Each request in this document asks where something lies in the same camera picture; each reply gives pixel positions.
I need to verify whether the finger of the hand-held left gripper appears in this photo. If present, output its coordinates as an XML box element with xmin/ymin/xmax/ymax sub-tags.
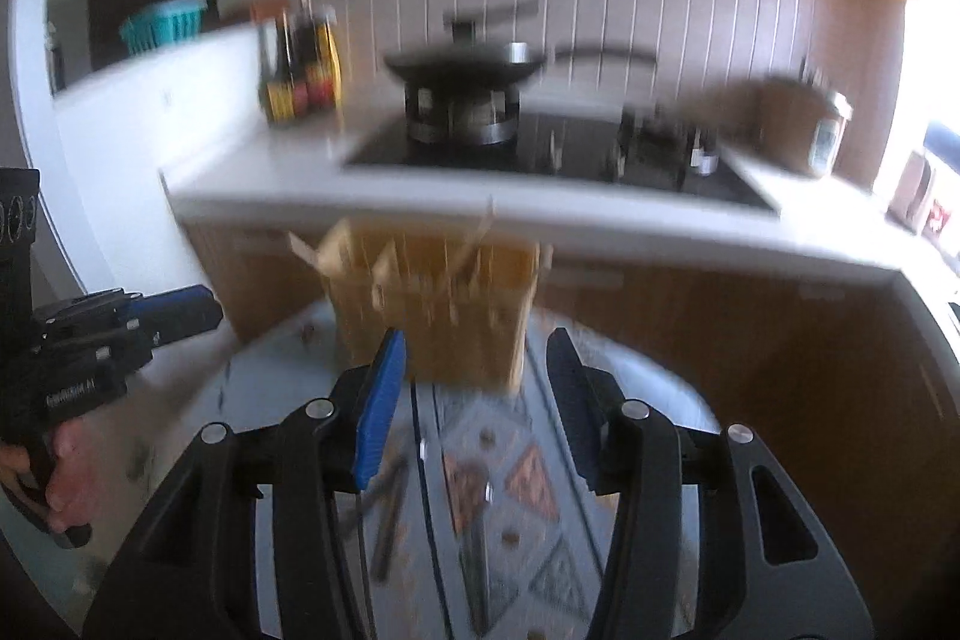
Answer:
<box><xmin>127</xmin><ymin>306</ymin><xmax>224</xmax><ymax>350</ymax></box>
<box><xmin>124</xmin><ymin>284</ymin><xmax>215</xmax><ymax>317</ymax></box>

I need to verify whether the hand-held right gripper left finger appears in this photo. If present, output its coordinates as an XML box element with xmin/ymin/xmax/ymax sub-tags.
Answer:
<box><xmin>82</xmin><ymin>326</ymin><xmax>410</xmax><ymax>640</ymax></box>

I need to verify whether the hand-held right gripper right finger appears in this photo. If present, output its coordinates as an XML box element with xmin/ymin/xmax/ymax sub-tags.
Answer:
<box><xmin>546</xmin><ymin>326</ymin><xmax>875</xmax><ymax>640</ymax></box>

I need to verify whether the yellow slotted utensil basket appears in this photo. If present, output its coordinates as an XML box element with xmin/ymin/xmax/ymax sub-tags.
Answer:
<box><xmin>289</xmin><ymin>212</ymin><xmax>556</xmax><ymax>395</ymax></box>

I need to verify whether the person's left hand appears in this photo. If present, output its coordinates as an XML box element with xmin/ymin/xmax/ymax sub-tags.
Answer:
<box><xmin>0</xmin><ymin>419</ymin><xmax>95</xmax><ymax>534</ymax></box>

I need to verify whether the patterned tablecloth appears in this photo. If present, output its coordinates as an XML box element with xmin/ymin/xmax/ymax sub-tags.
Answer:
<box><xmin>97</xmin><ymin>295</ymin><xmax>721</xmax><ymax>640</ymax></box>

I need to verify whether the wooden kitchen base cabinet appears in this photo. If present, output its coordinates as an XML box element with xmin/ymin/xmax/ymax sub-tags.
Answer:
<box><xmin>180</xmin><ymin>218</ymin><xmax>960</xmax><ymax>640</ymax></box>

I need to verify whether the slim dark sauce bottle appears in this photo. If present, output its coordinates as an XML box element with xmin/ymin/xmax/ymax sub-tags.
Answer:
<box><xmin>257</xmin><ymin>10</ymin><xmax>298</xmax><ymax>125</ymax></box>

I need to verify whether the black gas cooktop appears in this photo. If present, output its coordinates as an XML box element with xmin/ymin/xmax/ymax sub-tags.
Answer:
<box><xmin>341</xmin><ymin>77</ymin><xmax>781</xmax><ymax>217</ymax></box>

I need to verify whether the teal plastic basket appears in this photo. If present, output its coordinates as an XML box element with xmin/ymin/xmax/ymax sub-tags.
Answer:
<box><xmin>120</xmin><ymin>0</ymin><xmax>209</xmax><ymax>58</ymax></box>

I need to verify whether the large dark sauce bottle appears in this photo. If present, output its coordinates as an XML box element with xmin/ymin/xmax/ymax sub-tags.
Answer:
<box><xmin>292</xmin><ymin>4</ymin><xmax>344</xmax><ymax>112</ymax></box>

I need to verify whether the black wok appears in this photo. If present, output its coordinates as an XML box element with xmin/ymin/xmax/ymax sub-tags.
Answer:
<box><xmin>382</xmin><ymin>40</ymin><xmax>658</xmax><ymax>88</ymax></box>

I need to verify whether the beige rice cooker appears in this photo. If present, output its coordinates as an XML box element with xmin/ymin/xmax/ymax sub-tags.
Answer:
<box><xmin>757</xmin><ymin>74</ymin><xmax>856</xmax><ymax>180</ymax></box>

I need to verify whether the white kettle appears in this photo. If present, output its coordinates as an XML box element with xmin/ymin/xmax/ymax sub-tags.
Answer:
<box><xmin>889</xmin><ymin>149</ymin><xmax>938</xmax><ymax>232</ymax></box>

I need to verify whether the long black-handled utensil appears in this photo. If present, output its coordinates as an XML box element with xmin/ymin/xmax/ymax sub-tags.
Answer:
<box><xmin>367</xmin><ymin>452</ymin><xmax>412</xmax><ymax>585</ymax></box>

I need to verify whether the black-handled steel utensil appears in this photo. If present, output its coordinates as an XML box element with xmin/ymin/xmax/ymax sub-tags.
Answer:
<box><xmin>459</xmin><ymin>479</ymin><xmax>496</xmax><ymax>637</ymax></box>

